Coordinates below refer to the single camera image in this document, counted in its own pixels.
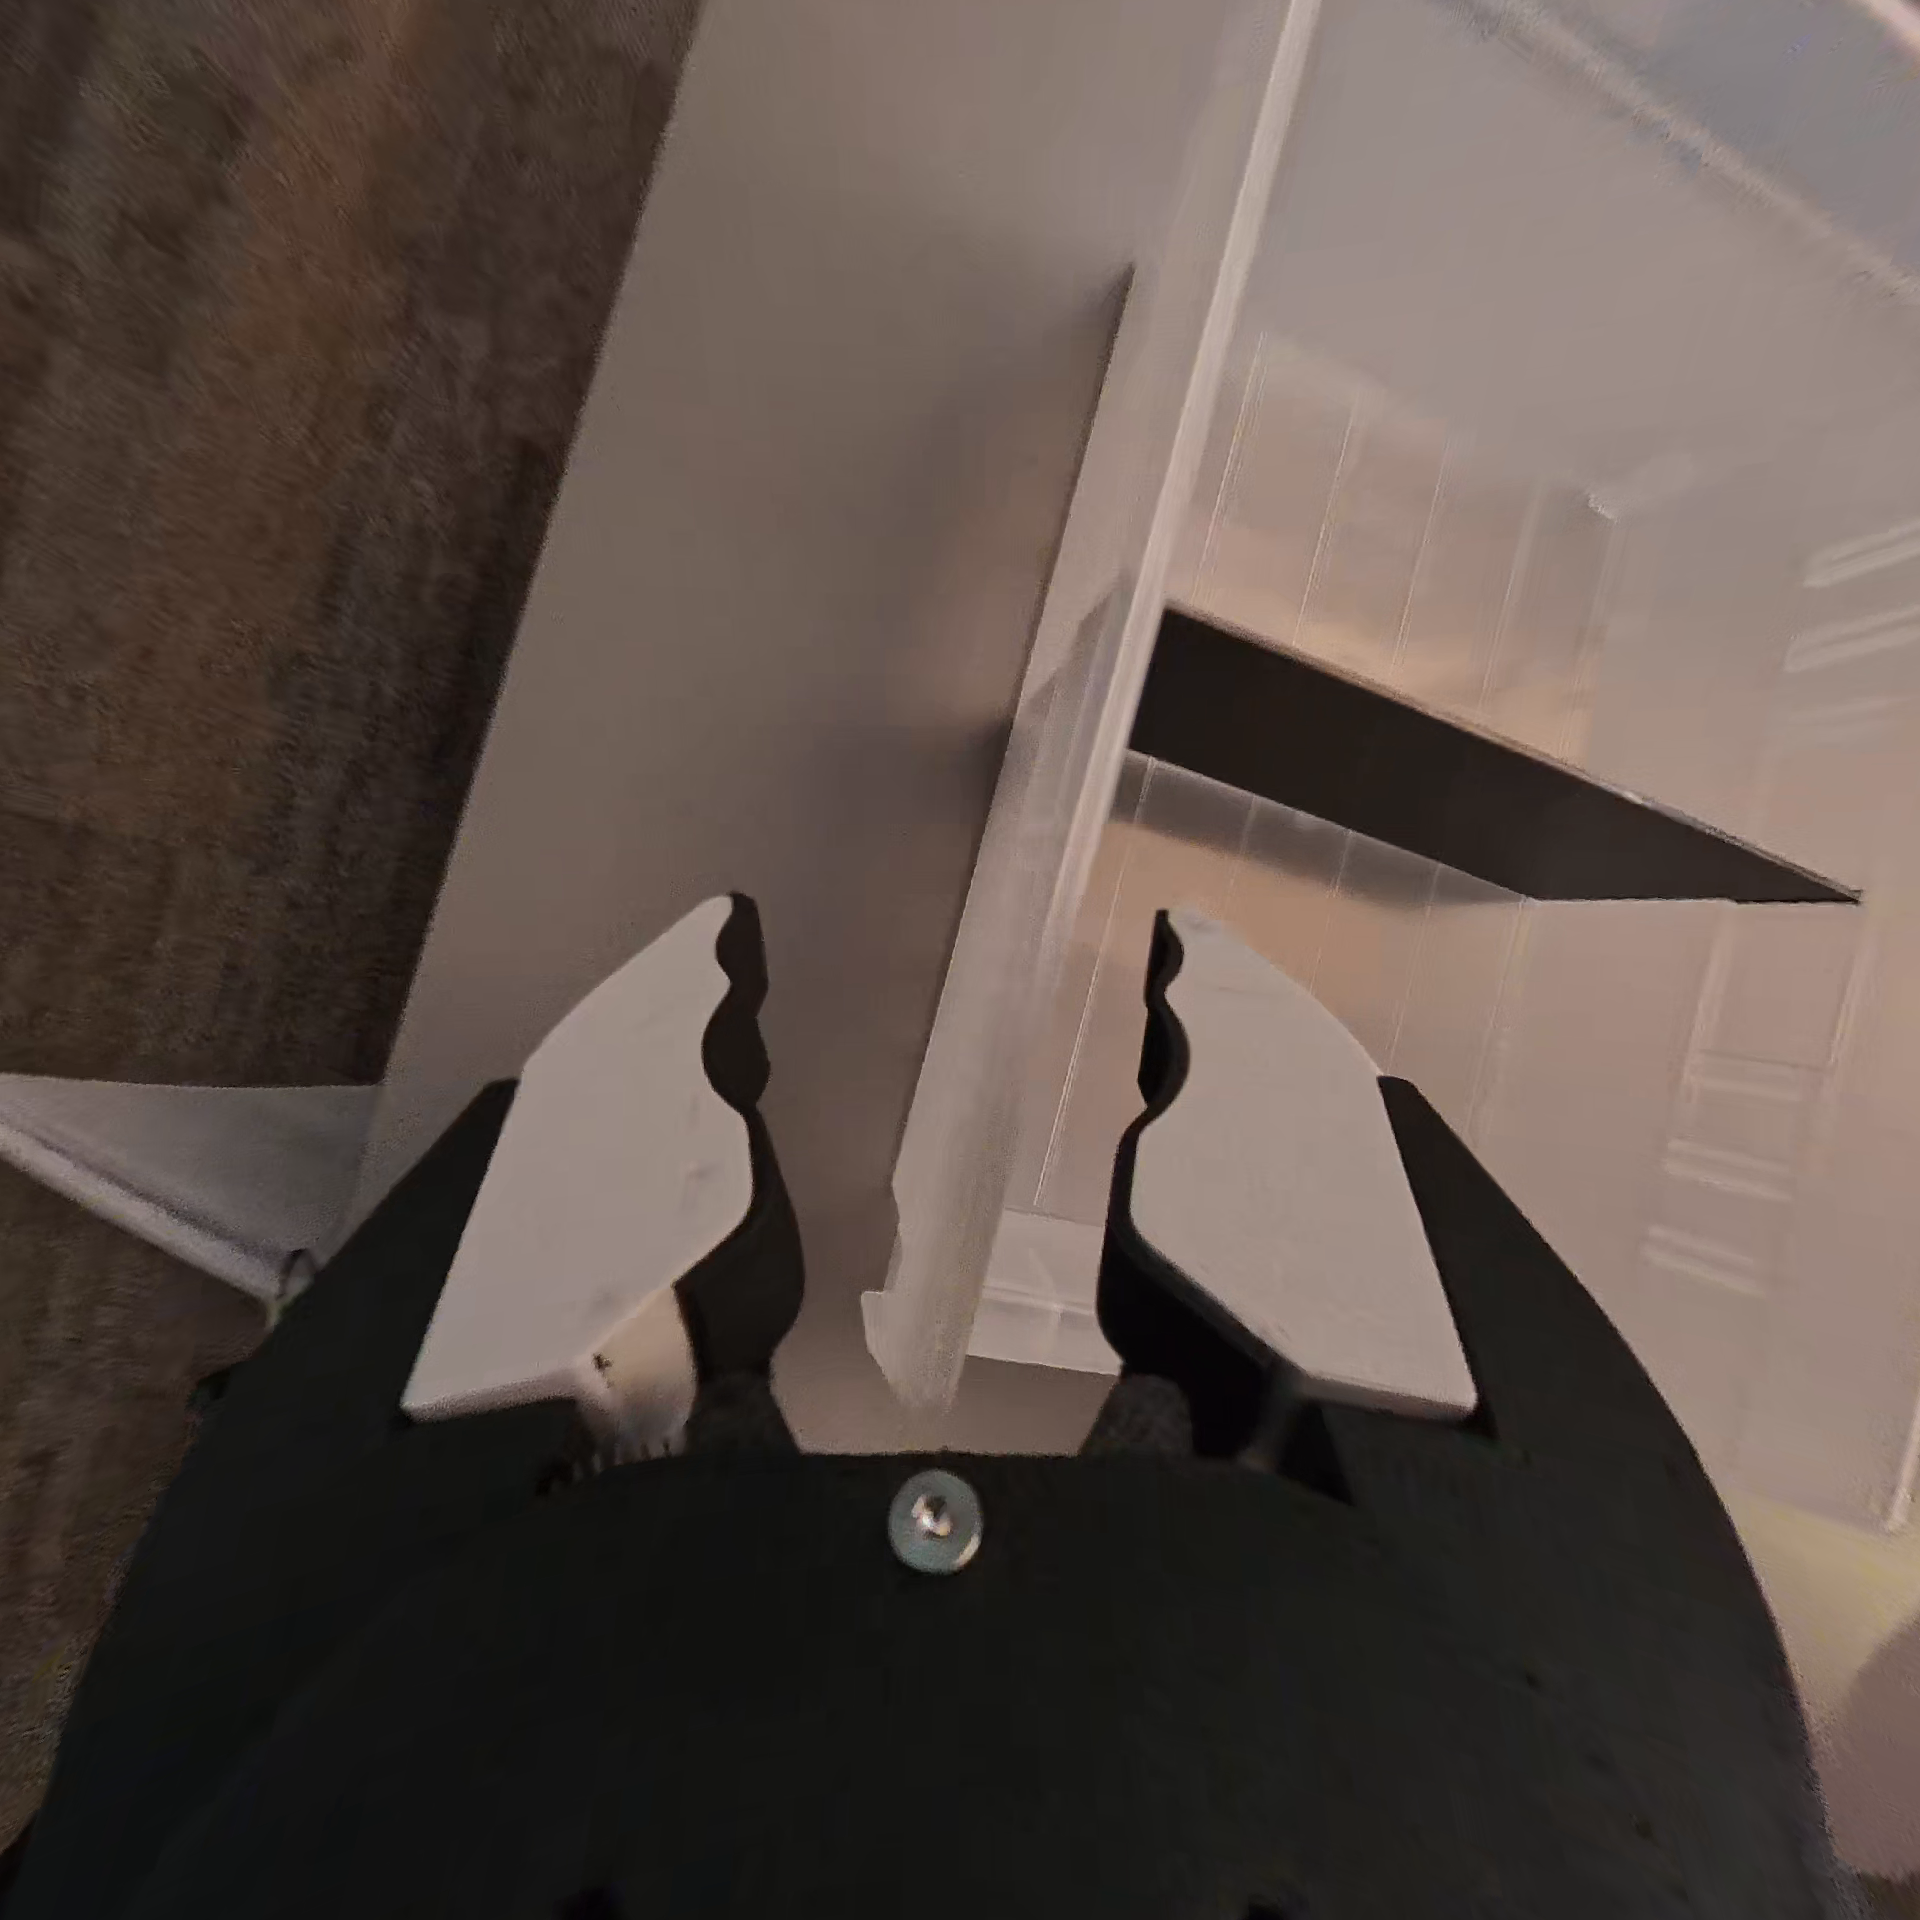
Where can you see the white metal bar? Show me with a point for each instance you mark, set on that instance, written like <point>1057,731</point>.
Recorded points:
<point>181,1154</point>

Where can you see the clear plastic bin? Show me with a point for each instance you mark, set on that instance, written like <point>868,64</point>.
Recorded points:
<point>1501,451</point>

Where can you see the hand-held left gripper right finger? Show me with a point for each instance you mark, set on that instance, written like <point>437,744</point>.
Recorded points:
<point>1290,1201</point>

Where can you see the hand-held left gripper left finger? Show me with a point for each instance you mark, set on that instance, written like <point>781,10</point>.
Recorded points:
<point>600,1184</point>

